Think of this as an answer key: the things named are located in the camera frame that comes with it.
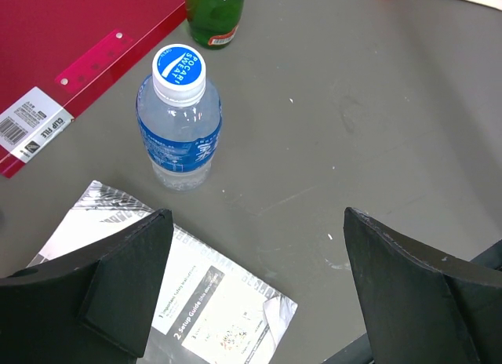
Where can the plastic Pocari Sweat bottle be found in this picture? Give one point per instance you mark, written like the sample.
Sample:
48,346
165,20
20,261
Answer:
179,115

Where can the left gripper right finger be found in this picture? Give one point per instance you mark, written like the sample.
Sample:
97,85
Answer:
419,304

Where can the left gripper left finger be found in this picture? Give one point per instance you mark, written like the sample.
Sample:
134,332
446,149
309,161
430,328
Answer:
93,305

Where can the green bottle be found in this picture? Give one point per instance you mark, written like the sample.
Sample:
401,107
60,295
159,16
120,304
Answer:
213,23

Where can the red clip file folder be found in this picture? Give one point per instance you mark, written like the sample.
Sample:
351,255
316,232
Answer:
59,56

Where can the setup guide booklet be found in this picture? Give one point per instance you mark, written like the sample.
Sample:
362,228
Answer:
209,309

